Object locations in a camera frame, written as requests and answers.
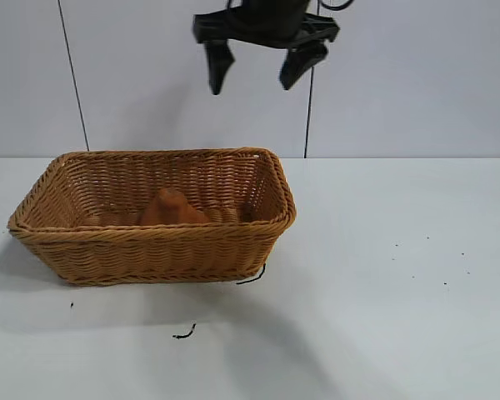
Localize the brown bread pastry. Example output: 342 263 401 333
138 187 212 227

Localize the black curved thread scrap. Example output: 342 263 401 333
172 322 198 339
236 262 268 286

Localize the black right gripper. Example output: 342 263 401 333
192 0 342 97

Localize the tan woven wicker basket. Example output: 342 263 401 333
7 145 298 288

